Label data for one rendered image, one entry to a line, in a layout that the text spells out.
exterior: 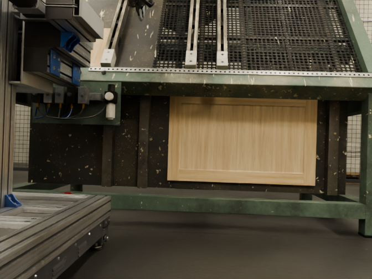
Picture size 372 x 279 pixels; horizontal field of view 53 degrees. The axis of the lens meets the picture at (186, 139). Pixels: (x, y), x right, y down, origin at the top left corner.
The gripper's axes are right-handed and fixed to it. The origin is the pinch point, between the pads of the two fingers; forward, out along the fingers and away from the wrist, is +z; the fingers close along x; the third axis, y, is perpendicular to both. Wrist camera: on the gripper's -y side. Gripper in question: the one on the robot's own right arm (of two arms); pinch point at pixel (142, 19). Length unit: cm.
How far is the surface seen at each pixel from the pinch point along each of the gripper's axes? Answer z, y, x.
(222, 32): 9, -45, -21
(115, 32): 5.2, 11.4, 13.6
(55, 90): 13, 13, 69
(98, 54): 12.2, 14.1, 30.0
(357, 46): 12, -123, -45
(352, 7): 5, -111, -83
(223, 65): 10, -60, 11
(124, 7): 1.5, 22.4, -11.6
